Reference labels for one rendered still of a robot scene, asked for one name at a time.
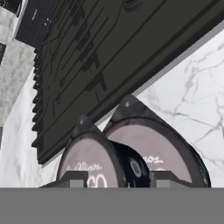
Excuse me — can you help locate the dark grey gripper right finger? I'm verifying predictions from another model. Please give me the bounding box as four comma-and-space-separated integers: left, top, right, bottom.
150, 170, 196, 189

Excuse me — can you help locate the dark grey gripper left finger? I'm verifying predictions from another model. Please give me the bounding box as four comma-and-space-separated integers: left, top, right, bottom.
38, 170, 89, 189

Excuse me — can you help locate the dark cabinet front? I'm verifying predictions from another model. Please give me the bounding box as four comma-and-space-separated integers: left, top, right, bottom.
14, 0, 60, 49

